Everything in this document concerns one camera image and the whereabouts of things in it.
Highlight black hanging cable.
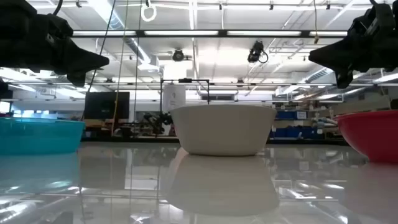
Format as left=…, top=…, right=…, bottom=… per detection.
left=81, top=0, right=117, bottom=121

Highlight blue storage bins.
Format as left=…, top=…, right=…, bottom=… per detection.
left=269, top=110, right=325, bottom=140

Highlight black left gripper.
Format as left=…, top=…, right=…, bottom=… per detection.
left=29, top=11, right=110, bottom=88

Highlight thin hanging connector cable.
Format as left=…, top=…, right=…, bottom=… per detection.
left=312, top=0, right=320, bottom=45

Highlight black computer monitor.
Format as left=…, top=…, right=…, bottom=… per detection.
left=83, top=91, right=131, bottom=120

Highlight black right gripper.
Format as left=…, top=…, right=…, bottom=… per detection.
left=308, top=2, right=393, bottom=90

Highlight red plastic bowl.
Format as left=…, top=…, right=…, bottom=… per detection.
left=335, top=109, right=398, bottom=164

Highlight black hanging overhead camera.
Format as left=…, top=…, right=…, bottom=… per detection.
left=247, top=40, right=269, bottom=64

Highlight teal plastic bowl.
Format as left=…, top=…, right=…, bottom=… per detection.
left=0, top=117, right=85, bottom=156

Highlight white background banner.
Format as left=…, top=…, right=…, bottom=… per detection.
left=162, top=85, right=187, bottom=113

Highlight round black ceiling camera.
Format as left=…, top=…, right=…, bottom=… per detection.
left=172, top=48, right=185, bottom=62

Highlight yellow hanging cable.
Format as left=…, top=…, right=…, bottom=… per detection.
left=111, top=0, right=129, bottom=136

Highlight white hanging cable loop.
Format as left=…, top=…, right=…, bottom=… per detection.
left=140, top=0, right=157, bottom=23

